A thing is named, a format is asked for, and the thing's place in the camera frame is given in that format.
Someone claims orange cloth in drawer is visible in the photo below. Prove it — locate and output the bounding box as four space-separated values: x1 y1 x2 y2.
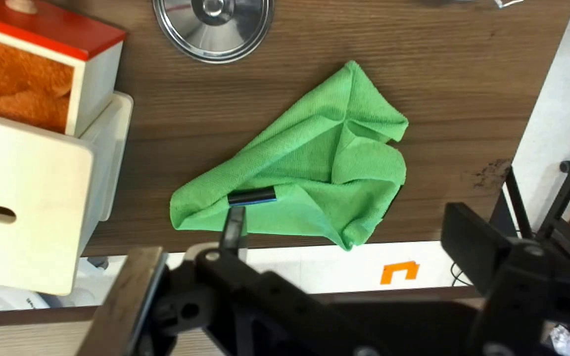
0 43 74 132

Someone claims orange plastic bracket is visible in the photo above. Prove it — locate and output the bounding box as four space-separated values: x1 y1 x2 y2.
381 260 420 284

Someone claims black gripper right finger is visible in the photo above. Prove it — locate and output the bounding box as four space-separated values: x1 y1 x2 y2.
442 201 513 292

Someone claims wooden box with slot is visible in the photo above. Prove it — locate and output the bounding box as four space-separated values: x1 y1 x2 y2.
0 92 133 294

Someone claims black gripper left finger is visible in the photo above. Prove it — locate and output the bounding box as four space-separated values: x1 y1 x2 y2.
220 187 276 252

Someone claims silver metal lid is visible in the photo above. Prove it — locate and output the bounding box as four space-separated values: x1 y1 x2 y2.
153 0 274 64

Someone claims green towel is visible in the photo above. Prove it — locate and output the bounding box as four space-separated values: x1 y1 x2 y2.
169 60 410 248

